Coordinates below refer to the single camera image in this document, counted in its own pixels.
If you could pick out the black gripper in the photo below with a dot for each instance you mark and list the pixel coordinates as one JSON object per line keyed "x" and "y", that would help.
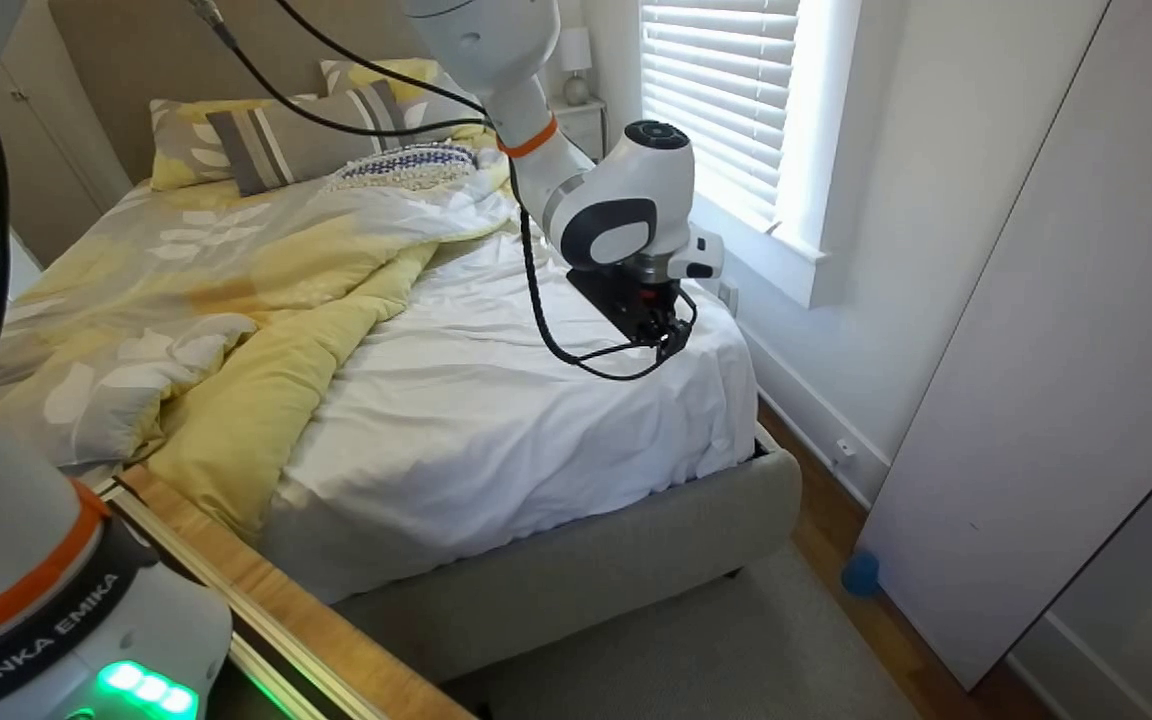
{"x": 629, "y": 303}

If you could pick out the white bed sheet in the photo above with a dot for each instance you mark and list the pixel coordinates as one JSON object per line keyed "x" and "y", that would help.
{"x": 510, "y": 403}

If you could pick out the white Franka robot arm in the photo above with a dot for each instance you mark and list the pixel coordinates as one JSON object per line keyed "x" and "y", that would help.
{"x": 629, "y": 187}

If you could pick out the white nightstand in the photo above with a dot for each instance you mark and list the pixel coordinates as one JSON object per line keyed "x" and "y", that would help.
{"x": 584, "y": 127}

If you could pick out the white baseboard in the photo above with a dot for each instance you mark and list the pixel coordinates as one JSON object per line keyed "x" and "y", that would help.
{"x": 816, "y": 413}

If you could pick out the white window blind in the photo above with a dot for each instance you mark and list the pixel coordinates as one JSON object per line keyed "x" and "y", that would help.
{"x": 717, "y": 80}

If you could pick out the small white table lamp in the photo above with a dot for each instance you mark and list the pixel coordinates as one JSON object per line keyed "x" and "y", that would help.
{"x": 579, "y": 60}

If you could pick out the blue patterned fabric edge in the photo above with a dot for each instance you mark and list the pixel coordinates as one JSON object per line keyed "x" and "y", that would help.
{"x": 408, "y": 161}

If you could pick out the yellow floral pillow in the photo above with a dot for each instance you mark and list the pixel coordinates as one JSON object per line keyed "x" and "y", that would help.
{"x": 408, "y": 80}
{"x": 180, "y": 141}

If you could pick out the grey floor rug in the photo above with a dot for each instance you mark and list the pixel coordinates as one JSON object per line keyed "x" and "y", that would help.
{"x": 723, "y": 655}

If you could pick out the grey striped bolster pillow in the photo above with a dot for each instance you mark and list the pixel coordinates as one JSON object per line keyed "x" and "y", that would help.
{"x": 296, "y": 135}

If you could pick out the yellow floral duvet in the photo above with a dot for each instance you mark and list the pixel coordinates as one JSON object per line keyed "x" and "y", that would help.
{"x": 202, "y": 305}

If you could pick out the white sliding door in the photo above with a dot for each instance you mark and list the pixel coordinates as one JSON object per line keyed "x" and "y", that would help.
{"x": 1058, "y": 344}

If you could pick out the wooden board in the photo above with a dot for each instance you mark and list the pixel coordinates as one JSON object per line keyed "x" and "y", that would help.
{"x": 281, "y": 600}

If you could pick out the beige headboard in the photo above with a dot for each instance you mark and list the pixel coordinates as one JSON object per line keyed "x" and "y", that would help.
{"x": 137, "y": 54}

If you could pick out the beige closet door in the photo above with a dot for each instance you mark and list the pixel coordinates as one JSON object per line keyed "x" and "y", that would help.
{"x": 51, "y": 144}

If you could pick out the white window frame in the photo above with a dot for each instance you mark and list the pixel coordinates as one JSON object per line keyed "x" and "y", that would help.
{"x": 800, "y": 254}

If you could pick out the grey upholstered bed frame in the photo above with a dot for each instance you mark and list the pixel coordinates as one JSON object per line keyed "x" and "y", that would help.
{"x": 601, "y": 561}

